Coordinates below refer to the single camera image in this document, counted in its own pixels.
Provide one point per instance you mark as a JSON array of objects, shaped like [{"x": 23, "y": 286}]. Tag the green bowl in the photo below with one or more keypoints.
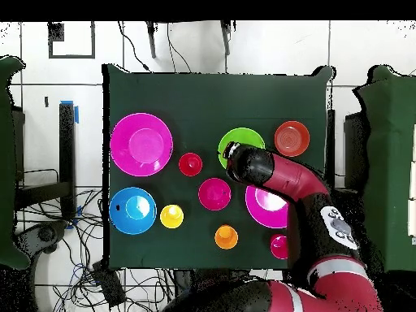
[{"x": 242, "y": 136}]

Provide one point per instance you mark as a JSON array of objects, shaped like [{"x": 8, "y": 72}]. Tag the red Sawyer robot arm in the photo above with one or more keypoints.
[{"x": 292, "y": 178}]

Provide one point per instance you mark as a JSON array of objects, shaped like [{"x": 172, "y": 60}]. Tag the red cup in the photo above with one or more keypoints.
[{"x": 190, "y": 164}]

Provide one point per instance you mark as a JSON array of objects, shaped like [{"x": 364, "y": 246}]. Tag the small crimson bowl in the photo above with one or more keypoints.
[{"x": 214, "y": 194}]

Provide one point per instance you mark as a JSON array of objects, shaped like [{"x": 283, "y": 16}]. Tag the yellow cup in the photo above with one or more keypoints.
[{"x": 171, "y": 216}]

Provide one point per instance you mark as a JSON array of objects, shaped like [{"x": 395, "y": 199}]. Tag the orange cup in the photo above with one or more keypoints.
[{"x": 226, "y": 237}]

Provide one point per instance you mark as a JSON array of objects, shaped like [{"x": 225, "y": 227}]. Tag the large pink bowl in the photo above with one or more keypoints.
[
  {"x": 141, "y": 144},
  {"x": 263, "y": 214}
]

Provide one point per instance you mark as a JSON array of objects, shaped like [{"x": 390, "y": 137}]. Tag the dark green tablecloth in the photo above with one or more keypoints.
[{"x": 211, "y": 97}]

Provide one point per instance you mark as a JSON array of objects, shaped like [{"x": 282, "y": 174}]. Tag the blue bowl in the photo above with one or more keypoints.
[{"x": 132, "y": 210}]

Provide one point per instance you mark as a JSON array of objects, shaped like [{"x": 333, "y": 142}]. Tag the orange bowl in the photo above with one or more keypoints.
[{"x": 292, "y": 138}]

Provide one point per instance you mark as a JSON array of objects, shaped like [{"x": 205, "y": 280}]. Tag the crimson cup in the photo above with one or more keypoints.
[{"x": 279, "y": 246}]

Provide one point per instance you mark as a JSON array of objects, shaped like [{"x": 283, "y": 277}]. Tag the metal chair leg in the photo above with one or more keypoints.
[
  {"x": 226, "y": 39},
  {"x": 151, "y": 42}
]

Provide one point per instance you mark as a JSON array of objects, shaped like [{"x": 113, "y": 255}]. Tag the blue tape strip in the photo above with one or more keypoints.
[{"x": 76, "y": 114}]

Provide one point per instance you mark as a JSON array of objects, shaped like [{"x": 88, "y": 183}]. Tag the black power strip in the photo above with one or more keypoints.
[{"x": 109, "y": 286}]

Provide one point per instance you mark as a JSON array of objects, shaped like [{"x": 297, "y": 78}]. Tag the green cloth side table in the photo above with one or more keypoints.
[
  {"x": 8, "y": 162},
  {"x": 390, "y": 162}
]

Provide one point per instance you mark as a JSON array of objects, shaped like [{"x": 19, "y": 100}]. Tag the black table frame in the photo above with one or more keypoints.
[{"x": 66, "y": 146}]

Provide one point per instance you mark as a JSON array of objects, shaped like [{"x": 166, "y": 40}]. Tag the black pedestal leg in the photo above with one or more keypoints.
[{"x": 44, "y": 235}]

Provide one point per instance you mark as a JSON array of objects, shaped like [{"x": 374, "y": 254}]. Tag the grey square floor frame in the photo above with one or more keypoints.
[{"x": 71, "y": 56}]

